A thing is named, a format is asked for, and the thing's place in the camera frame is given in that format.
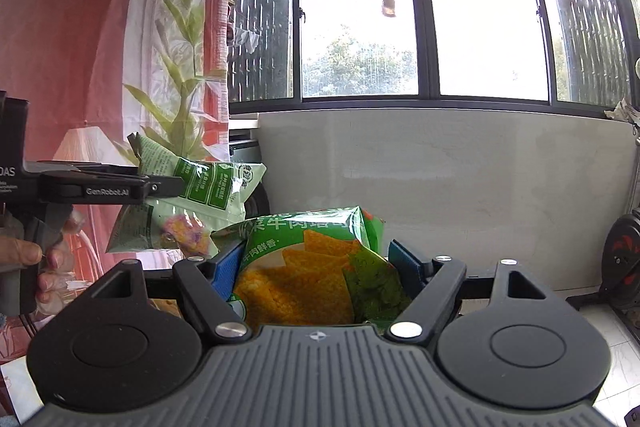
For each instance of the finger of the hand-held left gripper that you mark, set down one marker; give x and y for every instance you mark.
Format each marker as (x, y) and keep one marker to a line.
(100, 189)

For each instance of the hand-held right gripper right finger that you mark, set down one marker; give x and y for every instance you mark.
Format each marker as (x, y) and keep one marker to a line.
(402, 264)

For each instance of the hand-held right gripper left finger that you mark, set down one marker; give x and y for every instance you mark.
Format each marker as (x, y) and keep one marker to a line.
(226, 272)

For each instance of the green tortilla chip bag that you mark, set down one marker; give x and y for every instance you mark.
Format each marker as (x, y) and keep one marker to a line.
(300, 279)

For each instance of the pale green snack bag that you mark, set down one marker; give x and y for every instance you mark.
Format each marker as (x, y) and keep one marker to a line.
(210, 192)

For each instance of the person's left hand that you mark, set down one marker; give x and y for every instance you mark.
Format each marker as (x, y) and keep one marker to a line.
(20, 252)

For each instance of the red bamboo print curtain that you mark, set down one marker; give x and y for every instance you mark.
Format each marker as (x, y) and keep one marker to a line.
(75, 57)

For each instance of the washing machine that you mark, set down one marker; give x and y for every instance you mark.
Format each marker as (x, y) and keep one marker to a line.
(247, 157)

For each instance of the small white hanging cloth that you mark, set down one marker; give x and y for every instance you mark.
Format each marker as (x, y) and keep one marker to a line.
(246, 39)

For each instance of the dark framed window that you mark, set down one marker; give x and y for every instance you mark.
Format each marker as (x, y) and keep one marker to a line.
(360, 57)

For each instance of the black exercise bike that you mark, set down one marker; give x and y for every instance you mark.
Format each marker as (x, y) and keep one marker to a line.
(622, 252)

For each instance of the pale rag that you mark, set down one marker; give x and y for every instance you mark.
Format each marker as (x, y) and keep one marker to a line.
(622, 112)

